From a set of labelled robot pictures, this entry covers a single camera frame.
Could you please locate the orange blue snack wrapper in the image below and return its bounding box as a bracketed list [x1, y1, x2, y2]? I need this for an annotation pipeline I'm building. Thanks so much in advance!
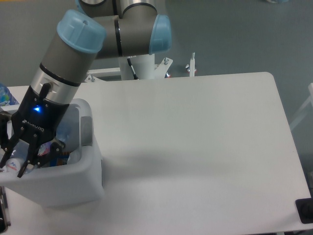
[49, 152, 70, 167]

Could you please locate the white bracket with bolt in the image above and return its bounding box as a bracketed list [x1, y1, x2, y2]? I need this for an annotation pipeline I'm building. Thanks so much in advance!
[185, 52, 197, 77]

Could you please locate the crushed clear plastic bottle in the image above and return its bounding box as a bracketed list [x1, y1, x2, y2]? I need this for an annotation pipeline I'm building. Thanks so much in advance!
[6, 106, 80, 172]

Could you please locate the white frame at right edge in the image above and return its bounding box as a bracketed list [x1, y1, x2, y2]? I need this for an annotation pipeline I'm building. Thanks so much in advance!
[289, 83, 313, 131]

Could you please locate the black clamp at table corner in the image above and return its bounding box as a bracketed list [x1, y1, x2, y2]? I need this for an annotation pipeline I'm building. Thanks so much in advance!
[295, 198, 313, 224]

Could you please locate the white trash can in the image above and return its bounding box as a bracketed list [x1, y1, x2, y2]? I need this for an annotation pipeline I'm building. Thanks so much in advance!
[0, 98, 104, 207]

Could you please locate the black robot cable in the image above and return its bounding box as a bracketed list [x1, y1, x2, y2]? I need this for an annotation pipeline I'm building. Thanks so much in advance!
[126, 56, 139, 80]

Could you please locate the black object at left edge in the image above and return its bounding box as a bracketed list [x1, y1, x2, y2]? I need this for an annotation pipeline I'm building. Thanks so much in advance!
[0, 186, 11, 234]

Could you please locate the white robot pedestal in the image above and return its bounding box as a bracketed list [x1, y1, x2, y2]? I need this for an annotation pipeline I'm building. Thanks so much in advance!
[85, 55, 173, 83]

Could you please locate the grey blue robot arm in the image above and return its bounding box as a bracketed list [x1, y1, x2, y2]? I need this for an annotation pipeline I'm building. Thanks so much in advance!
[0, 0, 172, 177]

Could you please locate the blue labelled water bottle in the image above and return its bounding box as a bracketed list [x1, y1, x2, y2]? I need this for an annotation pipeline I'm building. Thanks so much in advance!
[0, 83, 19, 107]

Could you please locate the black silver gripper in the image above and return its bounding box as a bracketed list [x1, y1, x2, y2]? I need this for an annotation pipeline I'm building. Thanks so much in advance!
[0, 66, 80, 178]

